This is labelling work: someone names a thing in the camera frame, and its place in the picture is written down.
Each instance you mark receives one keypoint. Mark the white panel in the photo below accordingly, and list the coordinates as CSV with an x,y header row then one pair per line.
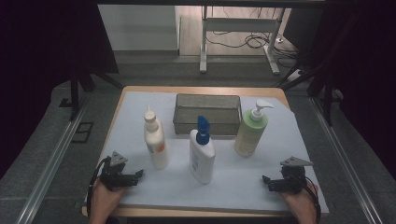
x,y
140,28

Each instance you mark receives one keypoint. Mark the dark curtain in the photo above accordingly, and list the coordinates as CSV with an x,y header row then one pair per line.
x,y
367,62
37,62

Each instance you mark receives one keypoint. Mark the white power strip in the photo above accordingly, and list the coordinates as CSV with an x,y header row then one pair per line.
x,y
295,76

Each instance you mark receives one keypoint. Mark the black floor socket frame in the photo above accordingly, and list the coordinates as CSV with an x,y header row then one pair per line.
x,y
81,132

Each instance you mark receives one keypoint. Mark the white metal desk frame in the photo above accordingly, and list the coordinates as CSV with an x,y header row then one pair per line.
x,y
239,25

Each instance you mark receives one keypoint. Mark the black tripod stand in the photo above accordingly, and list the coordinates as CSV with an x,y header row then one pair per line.
x,y
74,93
327,93

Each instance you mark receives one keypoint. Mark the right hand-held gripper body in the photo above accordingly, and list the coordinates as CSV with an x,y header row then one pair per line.
x,y
294,179

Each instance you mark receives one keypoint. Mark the person's left hand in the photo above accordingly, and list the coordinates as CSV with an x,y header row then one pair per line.
x,y
102,200

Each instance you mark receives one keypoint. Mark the white bottle with blue cap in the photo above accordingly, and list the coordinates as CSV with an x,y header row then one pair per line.
x,y
202,158

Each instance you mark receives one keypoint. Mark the white bottle with nozzle cap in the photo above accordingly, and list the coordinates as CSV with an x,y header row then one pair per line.
x,y
157,146

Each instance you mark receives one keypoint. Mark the grey mesh basket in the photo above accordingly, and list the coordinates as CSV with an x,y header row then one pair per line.
x,y
214,109

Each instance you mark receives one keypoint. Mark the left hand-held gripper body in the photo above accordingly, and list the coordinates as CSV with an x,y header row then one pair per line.
x,y
115,179

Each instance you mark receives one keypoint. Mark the aluminium floor rail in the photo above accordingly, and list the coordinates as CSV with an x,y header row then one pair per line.
x,y
49,171
345,161

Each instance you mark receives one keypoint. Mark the person's right hand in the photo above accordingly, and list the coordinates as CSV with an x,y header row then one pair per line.
x,y
303,202

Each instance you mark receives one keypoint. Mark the green pump bottle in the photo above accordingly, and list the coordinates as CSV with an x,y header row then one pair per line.
x,y
249,137

